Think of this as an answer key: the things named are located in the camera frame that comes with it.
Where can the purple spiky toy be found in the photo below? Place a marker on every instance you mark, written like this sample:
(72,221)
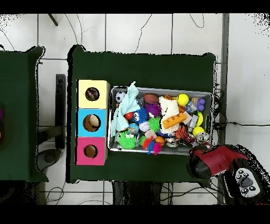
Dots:
(153,109)

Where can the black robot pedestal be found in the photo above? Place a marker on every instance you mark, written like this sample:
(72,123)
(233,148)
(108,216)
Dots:
(135,194)

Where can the green spiky caterpillar toy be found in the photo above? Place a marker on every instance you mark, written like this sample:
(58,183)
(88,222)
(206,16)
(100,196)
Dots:
(154,124)

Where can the mint green cloth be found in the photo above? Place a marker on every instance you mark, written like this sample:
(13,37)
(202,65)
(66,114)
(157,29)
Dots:
(126,101)

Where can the brown toy football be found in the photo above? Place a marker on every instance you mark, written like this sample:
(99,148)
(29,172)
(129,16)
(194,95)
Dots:
(150,98)

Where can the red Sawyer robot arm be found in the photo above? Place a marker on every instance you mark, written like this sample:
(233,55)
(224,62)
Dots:
(217,160)

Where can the small soccer ball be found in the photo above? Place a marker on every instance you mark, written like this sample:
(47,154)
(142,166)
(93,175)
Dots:
(120,96)

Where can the yellow tennis ball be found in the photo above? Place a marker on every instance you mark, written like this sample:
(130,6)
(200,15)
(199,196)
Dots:
(182,99)

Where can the smooth yellow ball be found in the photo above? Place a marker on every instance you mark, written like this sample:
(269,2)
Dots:
(198,131)

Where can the wooden box with three holes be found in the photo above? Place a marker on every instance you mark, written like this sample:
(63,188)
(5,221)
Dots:
(92,104)

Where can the multicolour spiky caterpillar toy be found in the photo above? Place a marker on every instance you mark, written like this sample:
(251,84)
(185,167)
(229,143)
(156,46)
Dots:
(151,145)

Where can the shallow mesh bin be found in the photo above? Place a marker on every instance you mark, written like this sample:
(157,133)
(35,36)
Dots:
(118,148)

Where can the cream yellow cloth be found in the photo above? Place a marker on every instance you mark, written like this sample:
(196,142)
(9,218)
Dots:
(168,106)

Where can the black stand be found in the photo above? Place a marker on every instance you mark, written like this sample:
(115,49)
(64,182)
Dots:
(60,105)

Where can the dark green side tablecloth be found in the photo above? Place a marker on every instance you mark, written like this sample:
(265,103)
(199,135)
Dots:
(14,105)

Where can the orange toy brick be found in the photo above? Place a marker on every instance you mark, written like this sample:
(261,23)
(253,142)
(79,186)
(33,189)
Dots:
(174,120)

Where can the green puffer ball with eyes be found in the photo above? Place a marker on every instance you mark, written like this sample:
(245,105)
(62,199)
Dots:
(126,140)

